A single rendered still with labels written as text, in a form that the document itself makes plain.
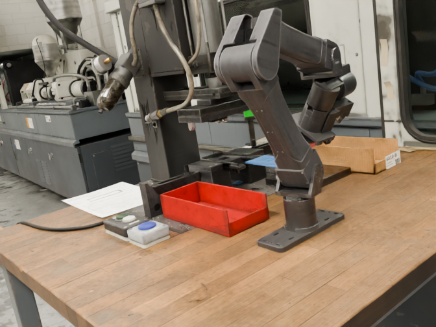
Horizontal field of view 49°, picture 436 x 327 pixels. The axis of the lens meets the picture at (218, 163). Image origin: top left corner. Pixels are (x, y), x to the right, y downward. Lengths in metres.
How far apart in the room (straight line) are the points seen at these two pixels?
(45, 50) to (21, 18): 5.10
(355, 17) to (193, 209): 0.96
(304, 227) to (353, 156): 0.44
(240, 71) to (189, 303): 0.38
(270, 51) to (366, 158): 0.59
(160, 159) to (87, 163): 2.89
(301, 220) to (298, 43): 0.33
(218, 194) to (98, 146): 3.28
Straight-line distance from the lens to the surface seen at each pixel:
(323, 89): 1.01
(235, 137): 2.29
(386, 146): 1.41
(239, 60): 0.79
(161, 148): 1.48
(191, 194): 1.22
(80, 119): 4.33
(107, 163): 4.43
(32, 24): 10.76
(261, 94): 0.81
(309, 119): 1.04
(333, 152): 1.37
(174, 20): 1.31
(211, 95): 1.27
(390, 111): 1.65
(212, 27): 1.28
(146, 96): 1.49
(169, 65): 1.36
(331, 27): 1.82
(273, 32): 0.81
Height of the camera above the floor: 1.28
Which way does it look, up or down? 13 degrees down
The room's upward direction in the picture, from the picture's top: 9 degrees counter-clockwise
